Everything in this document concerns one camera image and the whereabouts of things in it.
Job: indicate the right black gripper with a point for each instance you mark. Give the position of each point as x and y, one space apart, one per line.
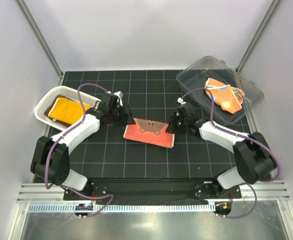
172 128

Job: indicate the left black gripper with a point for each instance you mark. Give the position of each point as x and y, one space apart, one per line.
127 118

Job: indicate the pink brown towel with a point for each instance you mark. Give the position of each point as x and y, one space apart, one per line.
149 132

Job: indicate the yellow blue patterned towel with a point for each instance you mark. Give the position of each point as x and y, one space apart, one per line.
68 111

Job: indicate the orange polka dot towel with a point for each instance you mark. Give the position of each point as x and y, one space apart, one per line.
230 99

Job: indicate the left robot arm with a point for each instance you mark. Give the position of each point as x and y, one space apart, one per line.
51 158

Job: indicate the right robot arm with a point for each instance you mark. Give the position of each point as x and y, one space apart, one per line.
253 158

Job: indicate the white perforated plastic basket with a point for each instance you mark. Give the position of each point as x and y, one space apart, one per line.
71 93

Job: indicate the clear plastic storage bin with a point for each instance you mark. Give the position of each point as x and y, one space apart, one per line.
193 78

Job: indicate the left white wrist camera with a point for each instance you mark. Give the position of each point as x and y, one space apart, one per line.
115 99

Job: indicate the white slotted cable duct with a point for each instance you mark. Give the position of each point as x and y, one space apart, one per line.
81 208

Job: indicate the left aluminium frame post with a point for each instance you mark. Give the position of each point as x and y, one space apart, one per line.
39 36

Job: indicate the aluminium frame post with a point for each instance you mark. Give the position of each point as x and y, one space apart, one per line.
39 36
271 11

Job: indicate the right aluminium frame post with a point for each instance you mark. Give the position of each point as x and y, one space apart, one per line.
271 11

